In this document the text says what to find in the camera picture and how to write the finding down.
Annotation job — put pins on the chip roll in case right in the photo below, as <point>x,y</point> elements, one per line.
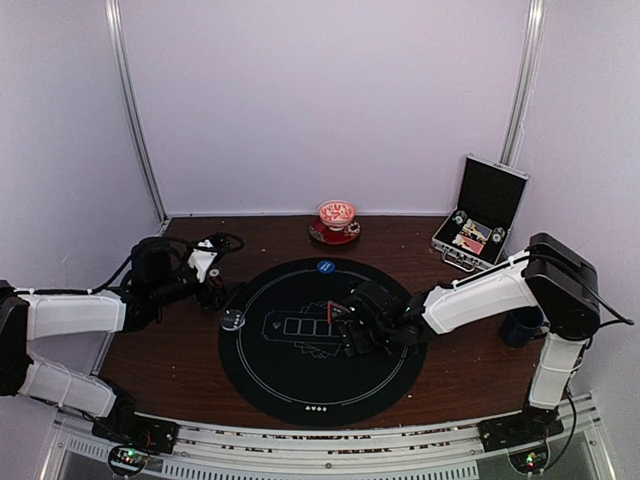
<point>498,235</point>

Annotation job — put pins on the red patterned bowl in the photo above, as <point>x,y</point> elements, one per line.
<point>336,214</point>

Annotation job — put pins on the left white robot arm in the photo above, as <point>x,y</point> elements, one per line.
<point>158,272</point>

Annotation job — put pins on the aluminium frame post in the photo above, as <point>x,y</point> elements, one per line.
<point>525,82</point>
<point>117,36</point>

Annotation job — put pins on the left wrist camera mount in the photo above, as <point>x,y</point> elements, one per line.
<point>202,258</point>

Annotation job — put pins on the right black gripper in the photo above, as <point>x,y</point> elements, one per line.
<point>352,342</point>

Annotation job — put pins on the dark blue mug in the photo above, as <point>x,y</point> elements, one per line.
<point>521,325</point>

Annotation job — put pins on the red floral saucer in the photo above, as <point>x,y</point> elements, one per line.
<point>323,234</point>

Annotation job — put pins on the playing card deck in case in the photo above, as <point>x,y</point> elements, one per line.
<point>472,237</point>

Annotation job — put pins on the right aluminium frame post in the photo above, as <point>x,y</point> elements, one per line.
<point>525,82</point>

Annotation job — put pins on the chip roll in case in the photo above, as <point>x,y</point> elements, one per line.
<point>459,217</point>
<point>498,235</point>

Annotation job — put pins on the clear dealer button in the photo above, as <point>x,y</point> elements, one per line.
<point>232,320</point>

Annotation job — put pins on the round black poker mat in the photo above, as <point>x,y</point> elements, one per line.
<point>290,363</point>

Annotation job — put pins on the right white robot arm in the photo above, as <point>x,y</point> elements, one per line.
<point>546,275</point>

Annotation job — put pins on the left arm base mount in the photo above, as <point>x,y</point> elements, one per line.
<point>137,438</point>

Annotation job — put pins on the left aluminium frame post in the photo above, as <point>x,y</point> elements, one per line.
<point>117,36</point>

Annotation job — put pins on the aluminium poker case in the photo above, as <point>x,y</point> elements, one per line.
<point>490,193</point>

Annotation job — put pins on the blue small blind button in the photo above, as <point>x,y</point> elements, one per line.
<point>326,267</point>

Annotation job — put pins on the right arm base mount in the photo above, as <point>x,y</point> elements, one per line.
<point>525,435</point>

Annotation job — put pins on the chip roll in case left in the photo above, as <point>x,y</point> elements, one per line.
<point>459,217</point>

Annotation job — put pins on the triangular all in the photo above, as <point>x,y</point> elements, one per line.
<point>336,311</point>

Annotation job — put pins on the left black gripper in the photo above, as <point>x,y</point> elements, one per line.
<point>217,301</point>

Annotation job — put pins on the orange black chip stack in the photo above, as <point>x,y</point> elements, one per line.
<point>215,278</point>

